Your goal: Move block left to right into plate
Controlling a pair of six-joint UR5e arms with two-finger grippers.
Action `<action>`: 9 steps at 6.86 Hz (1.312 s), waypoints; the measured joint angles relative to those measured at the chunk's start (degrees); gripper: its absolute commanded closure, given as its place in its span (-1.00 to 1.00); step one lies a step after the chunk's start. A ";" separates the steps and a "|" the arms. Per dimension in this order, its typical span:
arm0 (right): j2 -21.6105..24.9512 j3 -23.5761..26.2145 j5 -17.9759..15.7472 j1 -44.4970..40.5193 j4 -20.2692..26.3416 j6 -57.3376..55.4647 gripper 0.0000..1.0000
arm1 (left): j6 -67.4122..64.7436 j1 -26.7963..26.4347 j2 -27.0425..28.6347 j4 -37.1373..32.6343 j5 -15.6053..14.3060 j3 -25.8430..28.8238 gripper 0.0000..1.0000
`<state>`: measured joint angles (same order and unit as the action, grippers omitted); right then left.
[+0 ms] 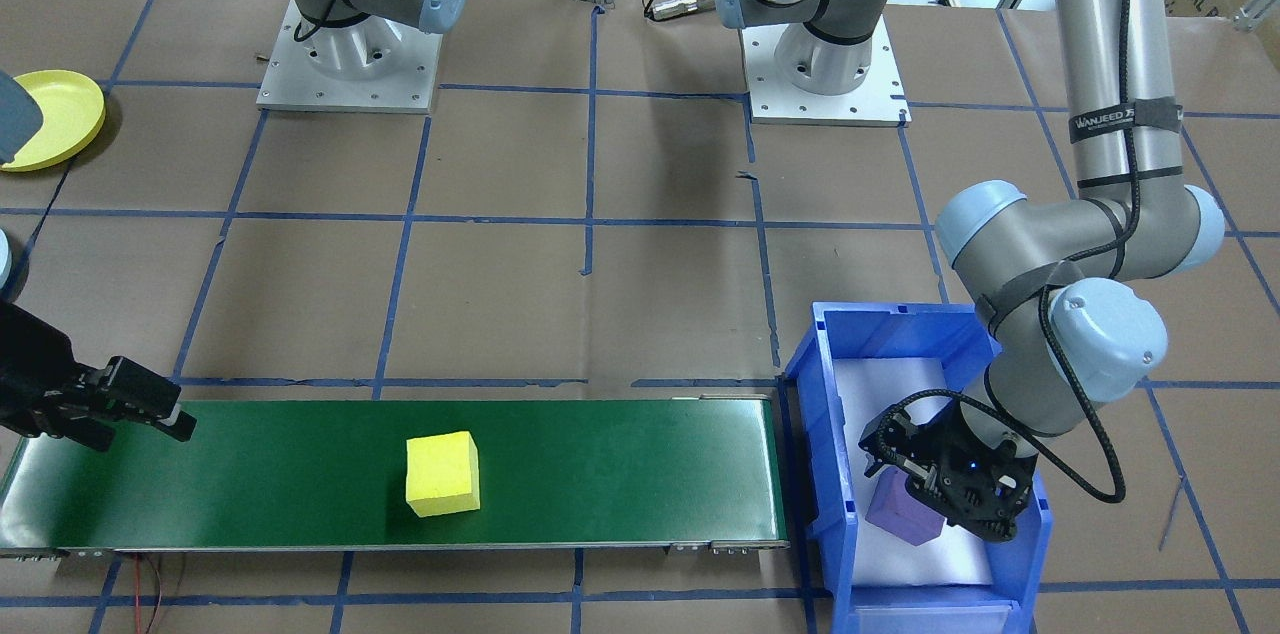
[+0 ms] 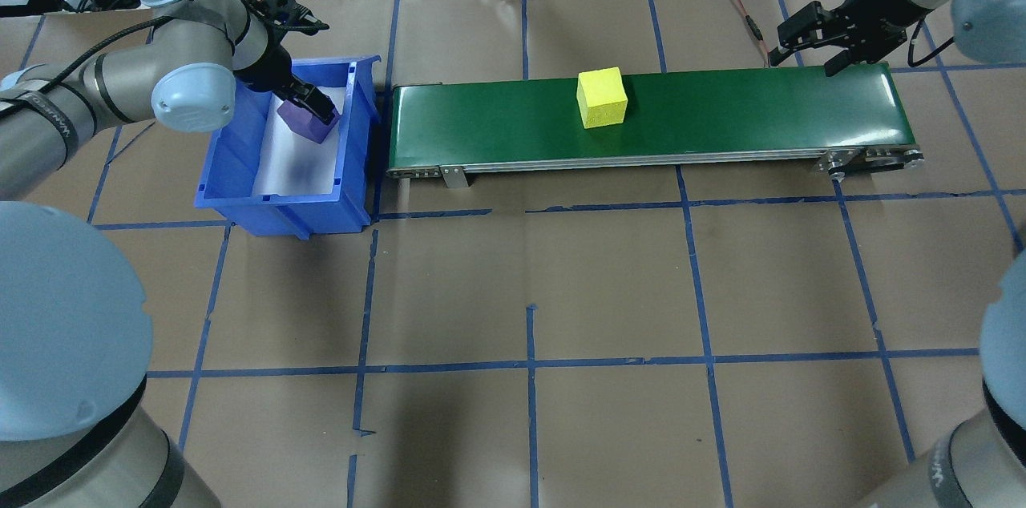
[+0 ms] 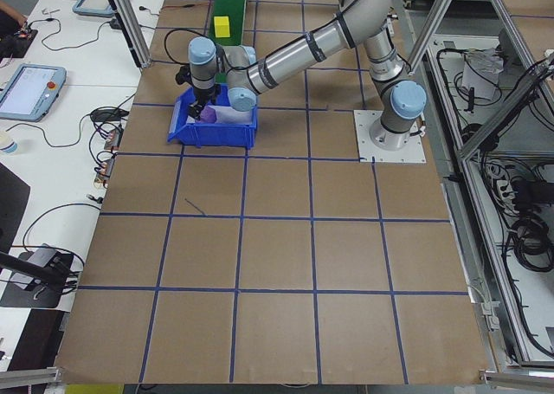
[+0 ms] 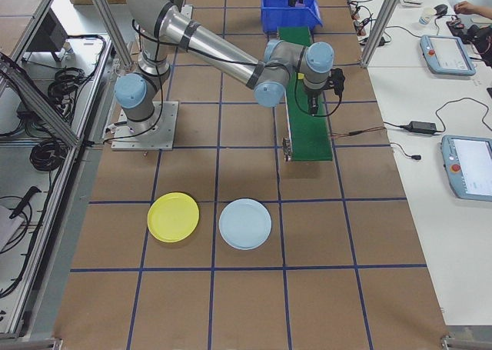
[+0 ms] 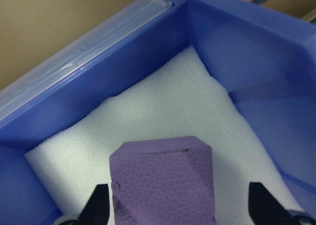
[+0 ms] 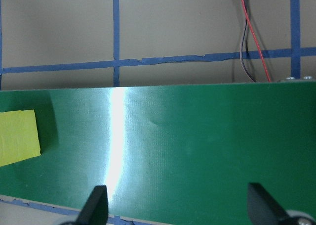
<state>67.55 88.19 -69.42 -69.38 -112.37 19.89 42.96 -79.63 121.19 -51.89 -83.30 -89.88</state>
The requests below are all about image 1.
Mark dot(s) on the purple foam cube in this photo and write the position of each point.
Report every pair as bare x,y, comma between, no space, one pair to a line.
900,514

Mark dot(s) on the yellow foam cube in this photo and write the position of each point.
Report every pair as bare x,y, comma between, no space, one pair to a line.
442,474

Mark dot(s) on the yellow round plate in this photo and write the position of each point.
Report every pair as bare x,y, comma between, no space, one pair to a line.
60,114

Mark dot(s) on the blue plastic storage bin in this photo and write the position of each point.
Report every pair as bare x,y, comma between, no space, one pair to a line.
820,394

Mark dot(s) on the clear bin label cover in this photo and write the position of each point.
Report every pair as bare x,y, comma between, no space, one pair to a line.
935,619

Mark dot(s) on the green conveyor belt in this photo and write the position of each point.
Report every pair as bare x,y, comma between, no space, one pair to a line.
600,474

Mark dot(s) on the silver cylindrical connector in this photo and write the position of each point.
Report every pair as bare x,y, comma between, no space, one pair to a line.
680,6

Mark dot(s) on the short aluminium bar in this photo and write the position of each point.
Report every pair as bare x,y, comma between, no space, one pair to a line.
1258,14

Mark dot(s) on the white square base plate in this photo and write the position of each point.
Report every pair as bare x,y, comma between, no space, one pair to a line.
350,92
825,104

